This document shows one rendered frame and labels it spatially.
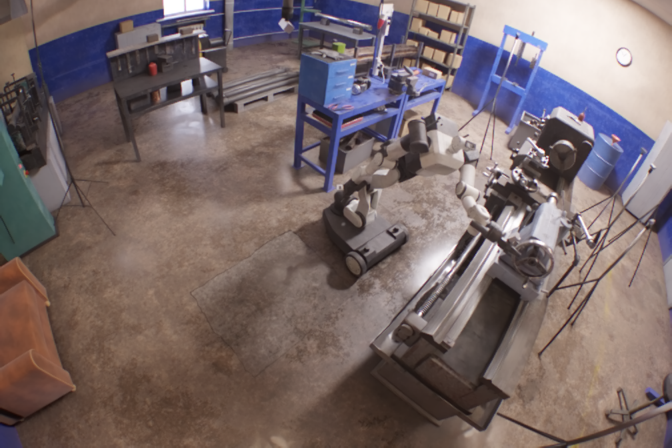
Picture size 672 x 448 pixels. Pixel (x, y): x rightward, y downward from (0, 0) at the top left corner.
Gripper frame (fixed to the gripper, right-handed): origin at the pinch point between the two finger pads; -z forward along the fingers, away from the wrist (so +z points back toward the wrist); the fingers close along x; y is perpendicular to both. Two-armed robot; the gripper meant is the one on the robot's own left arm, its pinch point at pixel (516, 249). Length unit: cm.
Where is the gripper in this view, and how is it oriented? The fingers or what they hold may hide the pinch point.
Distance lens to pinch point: 151.2
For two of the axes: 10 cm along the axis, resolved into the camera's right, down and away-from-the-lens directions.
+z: -7.2, -5.3, 4.5
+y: 1.3, -7.4, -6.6
